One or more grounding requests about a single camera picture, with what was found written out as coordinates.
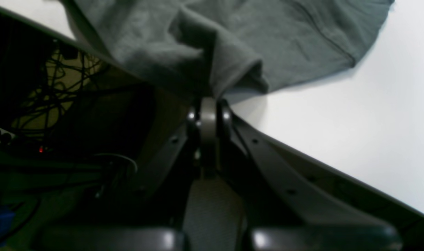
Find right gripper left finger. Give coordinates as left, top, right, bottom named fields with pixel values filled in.
left=41, top=102, right=200, bottom=251

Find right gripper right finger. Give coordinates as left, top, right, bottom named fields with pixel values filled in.
left=217, top=100, right=403, bottom=251

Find grey T-shirt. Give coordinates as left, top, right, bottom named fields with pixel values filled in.
left=65, top=0, right=394, bottom=99

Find tangled black cables under table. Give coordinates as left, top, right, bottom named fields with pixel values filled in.
left=9, top=38, right=135, bottom=140

